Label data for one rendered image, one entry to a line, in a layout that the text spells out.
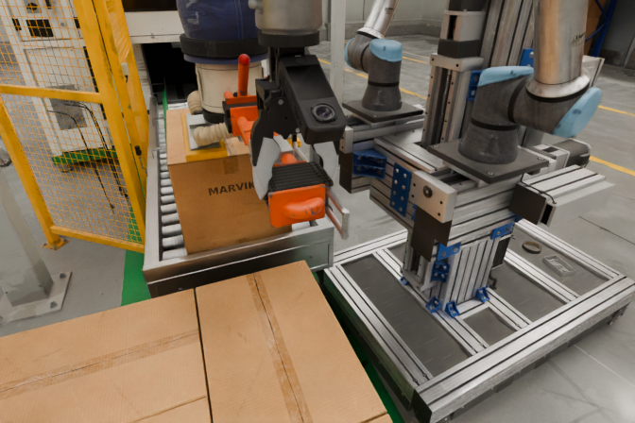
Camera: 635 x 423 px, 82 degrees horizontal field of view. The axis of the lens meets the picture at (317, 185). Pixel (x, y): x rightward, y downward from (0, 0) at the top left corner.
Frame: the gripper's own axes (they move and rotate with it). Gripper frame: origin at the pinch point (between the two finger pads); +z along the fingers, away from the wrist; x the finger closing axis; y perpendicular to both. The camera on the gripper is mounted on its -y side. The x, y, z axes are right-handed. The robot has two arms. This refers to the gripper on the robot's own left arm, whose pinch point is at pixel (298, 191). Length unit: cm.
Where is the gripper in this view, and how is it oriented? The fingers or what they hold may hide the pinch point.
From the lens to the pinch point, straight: 50.1
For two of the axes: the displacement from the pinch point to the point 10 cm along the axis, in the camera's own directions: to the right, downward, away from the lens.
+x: -9.5, 1.5, -2.8
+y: -3.2, -4.6, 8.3
